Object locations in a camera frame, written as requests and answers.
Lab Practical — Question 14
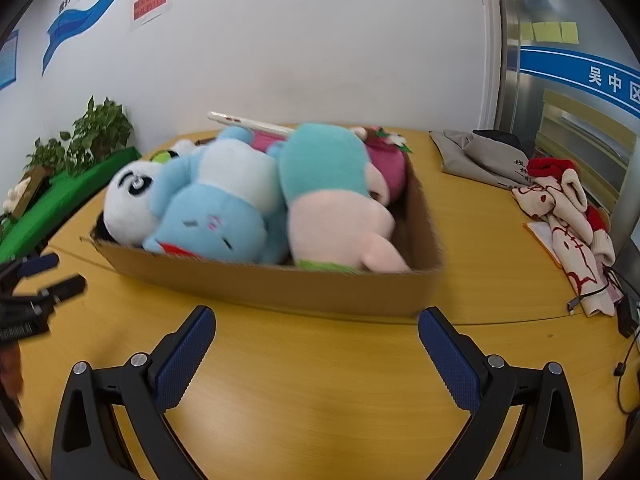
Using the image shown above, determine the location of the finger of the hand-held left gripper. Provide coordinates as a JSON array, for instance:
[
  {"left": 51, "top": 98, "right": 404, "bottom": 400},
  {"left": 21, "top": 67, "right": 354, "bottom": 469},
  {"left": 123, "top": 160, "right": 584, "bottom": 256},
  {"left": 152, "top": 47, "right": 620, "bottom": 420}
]
[
  {"left": 30, "top": 275, "right": 87, "bottom": 308},
  {"left": 0, "top": 254, "right": 60, "bottom": 291}
]

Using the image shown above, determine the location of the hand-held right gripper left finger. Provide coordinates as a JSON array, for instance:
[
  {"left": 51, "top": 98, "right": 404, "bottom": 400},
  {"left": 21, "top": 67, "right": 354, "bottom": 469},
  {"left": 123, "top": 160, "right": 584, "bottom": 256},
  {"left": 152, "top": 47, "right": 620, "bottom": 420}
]
[{"left": 50, "top": 305, "right": 217, "bottom": 480}]

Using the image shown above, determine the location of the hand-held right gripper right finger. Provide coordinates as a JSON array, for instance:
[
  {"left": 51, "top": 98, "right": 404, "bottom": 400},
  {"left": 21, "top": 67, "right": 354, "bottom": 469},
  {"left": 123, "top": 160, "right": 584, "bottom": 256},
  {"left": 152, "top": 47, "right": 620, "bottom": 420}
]
[{"left": 418, "top": 306, "right": 585, "bottom": 480}]

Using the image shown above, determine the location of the white panda plush toy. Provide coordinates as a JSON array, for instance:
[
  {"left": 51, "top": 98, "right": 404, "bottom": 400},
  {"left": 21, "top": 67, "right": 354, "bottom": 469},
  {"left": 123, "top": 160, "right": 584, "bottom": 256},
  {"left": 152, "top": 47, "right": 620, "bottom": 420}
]
[{"left": 102, "top": 140, "right": 201, "bottom": 248}]

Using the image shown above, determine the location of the brown cardboard box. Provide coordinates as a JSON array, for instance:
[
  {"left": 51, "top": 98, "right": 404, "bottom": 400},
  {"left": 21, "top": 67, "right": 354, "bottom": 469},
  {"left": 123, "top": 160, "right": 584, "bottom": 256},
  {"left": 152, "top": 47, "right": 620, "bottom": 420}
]
[{"left": 82, "top": 125, "right": 447, "bottom": 318}]

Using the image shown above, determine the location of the light blue plush toy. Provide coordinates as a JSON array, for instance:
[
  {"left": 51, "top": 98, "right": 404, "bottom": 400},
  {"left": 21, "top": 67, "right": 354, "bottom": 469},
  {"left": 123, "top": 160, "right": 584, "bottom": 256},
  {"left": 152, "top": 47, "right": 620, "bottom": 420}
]
[{"left": 142, "top": 125, "right": 291, "bottom": 263}]

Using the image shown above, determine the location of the pink bear plush toy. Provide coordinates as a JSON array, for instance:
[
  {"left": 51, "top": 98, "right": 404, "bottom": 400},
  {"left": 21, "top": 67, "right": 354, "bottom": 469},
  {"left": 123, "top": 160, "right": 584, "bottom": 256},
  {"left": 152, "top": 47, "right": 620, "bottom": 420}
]
[{"left": 250, "top": 127, "right": 408, "bottom": 206}]

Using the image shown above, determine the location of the teal and pink plush toy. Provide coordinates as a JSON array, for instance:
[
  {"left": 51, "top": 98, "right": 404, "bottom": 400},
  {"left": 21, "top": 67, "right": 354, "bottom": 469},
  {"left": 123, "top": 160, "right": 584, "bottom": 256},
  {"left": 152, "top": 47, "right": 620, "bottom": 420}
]
[{"left": 277, "top": 122, "right": 413, "bottom": 273}]

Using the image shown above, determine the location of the person's left hand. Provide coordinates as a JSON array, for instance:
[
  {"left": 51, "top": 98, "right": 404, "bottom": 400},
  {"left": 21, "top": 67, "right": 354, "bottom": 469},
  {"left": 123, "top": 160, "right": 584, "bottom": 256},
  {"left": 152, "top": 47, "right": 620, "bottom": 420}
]
[{"left": 0, "top": 342, "right": 25, "bottom": 428}]

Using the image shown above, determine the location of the green table cloth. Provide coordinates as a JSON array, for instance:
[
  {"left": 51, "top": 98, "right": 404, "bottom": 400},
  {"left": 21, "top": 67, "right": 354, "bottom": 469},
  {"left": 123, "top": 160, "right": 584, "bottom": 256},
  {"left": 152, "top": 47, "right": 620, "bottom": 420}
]
[{"left": 0, "top": 147, "right": 143, "bottom": 261}]

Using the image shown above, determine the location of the wooden tissue box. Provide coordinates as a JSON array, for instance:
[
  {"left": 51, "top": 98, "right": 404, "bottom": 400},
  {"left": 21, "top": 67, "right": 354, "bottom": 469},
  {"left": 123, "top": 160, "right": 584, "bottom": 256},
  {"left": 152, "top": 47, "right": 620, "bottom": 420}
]
[{"left": 2, "top": 165, "right": 51, "bottom": 221}]

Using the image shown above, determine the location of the small potted green plant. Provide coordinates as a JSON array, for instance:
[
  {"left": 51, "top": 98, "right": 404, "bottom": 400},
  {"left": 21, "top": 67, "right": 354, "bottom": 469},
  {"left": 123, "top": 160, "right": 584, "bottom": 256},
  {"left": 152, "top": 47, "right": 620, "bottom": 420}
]
[{"left": 25, "top": 132, "right": 71, "bottom": 176}]

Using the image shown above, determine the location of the white paper sheet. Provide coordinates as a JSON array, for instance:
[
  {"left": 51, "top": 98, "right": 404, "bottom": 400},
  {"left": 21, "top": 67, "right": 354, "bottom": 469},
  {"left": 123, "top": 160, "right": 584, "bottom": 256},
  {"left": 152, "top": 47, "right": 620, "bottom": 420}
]
[{"left": 522, "top": 221, "right": 566, "bottom": 266}]

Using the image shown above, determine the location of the large potted green plant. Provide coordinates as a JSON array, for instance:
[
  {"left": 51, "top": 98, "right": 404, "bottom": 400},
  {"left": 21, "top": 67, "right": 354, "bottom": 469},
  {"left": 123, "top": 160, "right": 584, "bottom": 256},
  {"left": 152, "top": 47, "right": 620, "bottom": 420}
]
[{"left": 70, "top": 96, "right": 135, "bottom": 163}]

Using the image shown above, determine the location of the red and cream plush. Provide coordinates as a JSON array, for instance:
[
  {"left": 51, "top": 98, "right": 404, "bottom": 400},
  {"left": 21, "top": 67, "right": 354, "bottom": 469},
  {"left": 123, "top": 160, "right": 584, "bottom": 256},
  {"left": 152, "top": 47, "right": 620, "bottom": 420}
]
[{"left": 511, "top": 157, "right": 623, "bottom": 317}]

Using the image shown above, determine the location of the black power adapter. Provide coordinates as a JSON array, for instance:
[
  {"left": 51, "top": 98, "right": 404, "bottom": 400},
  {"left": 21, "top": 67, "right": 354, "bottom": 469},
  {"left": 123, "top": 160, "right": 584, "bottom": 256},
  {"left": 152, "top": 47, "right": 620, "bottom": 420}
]
[{"left": 616, "top": 295, "right": 640, "bottom": 338}]

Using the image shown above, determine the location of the grey cloth bag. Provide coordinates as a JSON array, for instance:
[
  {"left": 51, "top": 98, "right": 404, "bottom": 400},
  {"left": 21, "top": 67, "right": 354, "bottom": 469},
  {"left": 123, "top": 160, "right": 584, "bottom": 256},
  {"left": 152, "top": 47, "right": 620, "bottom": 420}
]
[{"left": 430, "top": 129, "right": 538, "bottom": 192}]

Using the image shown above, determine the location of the black cloth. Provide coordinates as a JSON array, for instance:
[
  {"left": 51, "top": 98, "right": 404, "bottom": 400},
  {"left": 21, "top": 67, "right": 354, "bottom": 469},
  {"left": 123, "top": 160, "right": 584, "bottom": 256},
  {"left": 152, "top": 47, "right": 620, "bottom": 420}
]
[{"left": 472, "top": 129, "right": 526, "bottom": 153}]

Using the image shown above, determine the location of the white flat tablet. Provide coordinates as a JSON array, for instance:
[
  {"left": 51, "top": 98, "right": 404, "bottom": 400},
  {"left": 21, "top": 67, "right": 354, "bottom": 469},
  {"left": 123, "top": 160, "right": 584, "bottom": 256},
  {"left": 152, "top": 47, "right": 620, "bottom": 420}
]
[{"left": 207, "top": 111, "right": 296, "bottom": 137}]

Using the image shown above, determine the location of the blue door band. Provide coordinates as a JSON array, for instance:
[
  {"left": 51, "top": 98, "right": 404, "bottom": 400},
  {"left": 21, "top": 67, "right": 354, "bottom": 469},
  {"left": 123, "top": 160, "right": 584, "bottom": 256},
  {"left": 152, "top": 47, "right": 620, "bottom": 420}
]
[{"left": 519, "top": 45, "right": 640, "bottom": 120}]

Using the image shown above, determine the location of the thin black cable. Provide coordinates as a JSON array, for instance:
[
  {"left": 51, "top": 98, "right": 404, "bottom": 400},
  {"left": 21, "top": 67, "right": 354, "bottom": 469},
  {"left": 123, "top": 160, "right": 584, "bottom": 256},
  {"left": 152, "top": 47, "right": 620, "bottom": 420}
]
[{"left": 612, "top": 330, "right": 640, "bottom": 416}]

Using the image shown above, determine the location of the blue framed wall notice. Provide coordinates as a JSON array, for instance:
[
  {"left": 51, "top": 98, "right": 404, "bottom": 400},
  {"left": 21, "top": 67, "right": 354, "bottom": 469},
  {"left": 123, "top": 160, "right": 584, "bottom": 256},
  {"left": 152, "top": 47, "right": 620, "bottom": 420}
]
[{"left": 0, "top": 30, "right": 21, "bottom": 91}]

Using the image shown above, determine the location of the blue wave wall decal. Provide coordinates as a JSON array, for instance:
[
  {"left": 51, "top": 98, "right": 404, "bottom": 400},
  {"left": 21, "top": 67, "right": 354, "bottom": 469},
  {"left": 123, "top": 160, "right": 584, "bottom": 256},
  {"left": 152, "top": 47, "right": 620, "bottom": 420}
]
[{"left": 41, "top": 0, "right": 136, "bottom": 78}]

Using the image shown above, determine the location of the red wall notice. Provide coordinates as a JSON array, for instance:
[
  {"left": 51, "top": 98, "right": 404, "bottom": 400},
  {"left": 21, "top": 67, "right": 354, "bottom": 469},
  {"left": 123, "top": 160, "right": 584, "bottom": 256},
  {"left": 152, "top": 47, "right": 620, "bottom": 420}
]
[{"left": 129, "top": 0, "right": 173, "bottom": 31}]

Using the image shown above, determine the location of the metal door frame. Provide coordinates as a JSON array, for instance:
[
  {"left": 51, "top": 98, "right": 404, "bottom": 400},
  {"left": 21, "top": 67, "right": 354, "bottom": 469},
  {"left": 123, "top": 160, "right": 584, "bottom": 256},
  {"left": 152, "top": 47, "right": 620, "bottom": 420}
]
[{"left": 492, "top": 0, "right": 523, "bottom": 133}]

